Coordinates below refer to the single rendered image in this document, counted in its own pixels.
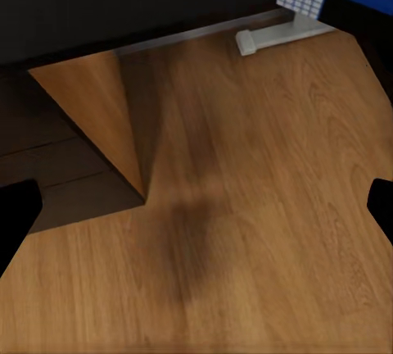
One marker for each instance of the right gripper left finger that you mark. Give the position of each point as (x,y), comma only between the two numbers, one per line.
(20,205)

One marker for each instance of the cabinet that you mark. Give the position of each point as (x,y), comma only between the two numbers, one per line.
(68,126)

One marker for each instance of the desk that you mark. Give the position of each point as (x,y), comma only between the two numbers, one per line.
(36,33)

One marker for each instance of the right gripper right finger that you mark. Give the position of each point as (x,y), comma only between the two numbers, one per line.
(380,204)

